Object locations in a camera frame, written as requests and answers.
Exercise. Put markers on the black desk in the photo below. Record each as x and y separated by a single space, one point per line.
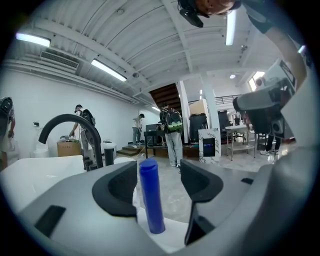
153 133

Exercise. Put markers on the white metal frame table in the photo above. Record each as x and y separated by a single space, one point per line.
237 128

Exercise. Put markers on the wooden step platform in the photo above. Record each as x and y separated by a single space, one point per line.
130 151

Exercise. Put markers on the black head-mounted camera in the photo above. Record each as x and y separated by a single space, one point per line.
192 18

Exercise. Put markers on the brown wooden staircase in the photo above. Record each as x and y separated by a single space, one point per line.
165 96

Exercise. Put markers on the black faucet knob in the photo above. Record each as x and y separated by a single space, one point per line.
93 167
86 162

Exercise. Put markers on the black curved bathtub faucet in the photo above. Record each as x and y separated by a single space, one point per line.
65 117

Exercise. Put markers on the person's light trousers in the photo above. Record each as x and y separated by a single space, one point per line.
302 120

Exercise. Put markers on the blue round object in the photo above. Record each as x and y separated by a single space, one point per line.
151 195

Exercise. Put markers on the brown cardboard box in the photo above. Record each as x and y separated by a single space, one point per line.
67 150

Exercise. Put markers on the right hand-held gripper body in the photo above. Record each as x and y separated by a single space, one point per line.
276 86

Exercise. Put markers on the person's right forearm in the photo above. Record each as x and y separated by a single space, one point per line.
287 47

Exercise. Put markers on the person's head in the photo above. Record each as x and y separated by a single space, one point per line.
212 6

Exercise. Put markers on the round ceiling lamp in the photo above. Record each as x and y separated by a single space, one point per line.
232 76

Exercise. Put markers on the ceiling tube light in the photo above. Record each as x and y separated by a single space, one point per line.
301 49
230 27
108 70
32 40
156 108

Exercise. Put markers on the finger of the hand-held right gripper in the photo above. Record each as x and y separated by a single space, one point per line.
252 102

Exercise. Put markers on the person's dark shirt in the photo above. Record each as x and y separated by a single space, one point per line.
260 15

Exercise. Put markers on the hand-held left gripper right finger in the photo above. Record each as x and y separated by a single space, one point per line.
237 207

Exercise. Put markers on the black metal railing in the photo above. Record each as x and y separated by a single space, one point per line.
227 99

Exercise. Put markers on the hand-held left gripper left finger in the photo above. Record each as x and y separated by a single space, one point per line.
75 200

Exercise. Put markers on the white bathtub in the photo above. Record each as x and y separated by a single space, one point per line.
37 175

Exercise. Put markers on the white ceiling air vent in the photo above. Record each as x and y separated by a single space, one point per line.
60 60

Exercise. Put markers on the marble pattern cabinet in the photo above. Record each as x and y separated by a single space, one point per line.
200 145

